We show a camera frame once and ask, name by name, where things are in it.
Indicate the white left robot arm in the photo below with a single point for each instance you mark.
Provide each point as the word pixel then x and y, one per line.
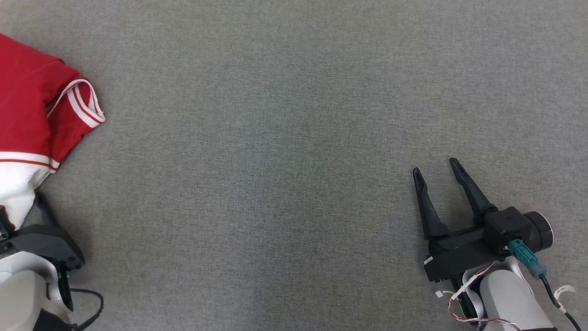
pixel 18 294

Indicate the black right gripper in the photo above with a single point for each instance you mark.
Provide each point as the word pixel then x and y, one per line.
pixel 459 255

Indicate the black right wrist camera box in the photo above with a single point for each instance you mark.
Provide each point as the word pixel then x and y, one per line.
pixel 505 227

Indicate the red basketball jersey white sleeves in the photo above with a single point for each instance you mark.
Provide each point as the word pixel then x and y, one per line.
pixel 27 101

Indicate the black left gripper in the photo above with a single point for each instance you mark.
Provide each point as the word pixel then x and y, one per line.
pixel 41 241

